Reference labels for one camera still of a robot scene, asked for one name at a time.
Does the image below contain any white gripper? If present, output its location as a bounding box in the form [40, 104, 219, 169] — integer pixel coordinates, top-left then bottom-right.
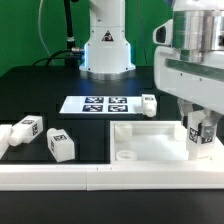
[152, 19, 224, 145]

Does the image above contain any white square table top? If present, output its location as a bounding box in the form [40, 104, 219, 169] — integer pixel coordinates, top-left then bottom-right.
[109, 120, 224, 164]

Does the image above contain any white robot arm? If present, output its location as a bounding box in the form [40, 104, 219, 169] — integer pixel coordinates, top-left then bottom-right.
[80, 0, 224, 142]

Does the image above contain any white U-shaped fence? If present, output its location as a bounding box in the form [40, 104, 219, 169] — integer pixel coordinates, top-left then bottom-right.
[0, 123, 224, 192]

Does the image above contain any white marker tag sheet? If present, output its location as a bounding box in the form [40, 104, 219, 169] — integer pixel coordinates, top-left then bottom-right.
[60, 96, 142, 115]

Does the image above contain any black cable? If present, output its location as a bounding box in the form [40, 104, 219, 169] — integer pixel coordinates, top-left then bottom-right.
[31, 0, 84, 67]

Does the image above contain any white cable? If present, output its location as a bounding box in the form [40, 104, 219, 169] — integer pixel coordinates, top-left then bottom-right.
[37, 0, 54, 58]

